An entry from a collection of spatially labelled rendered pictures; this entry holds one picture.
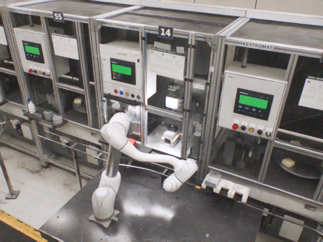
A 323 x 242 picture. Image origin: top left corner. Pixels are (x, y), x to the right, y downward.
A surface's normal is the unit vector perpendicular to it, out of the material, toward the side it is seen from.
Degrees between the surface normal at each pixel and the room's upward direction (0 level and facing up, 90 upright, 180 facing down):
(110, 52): 90
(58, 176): 0
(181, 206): 0
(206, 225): 0
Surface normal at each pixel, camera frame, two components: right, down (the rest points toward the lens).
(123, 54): -0.46, 0.45
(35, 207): 0.02, -0.86
